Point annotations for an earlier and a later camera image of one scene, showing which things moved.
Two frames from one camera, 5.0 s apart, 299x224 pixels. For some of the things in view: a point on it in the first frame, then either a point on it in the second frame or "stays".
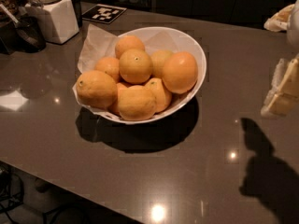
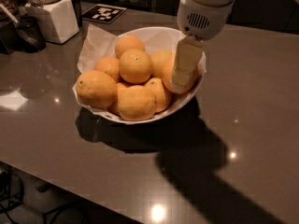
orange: [135, 66] stays
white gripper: [293, 28] to [204, 20]
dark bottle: [78, 6] stays
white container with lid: [59, 19] stays
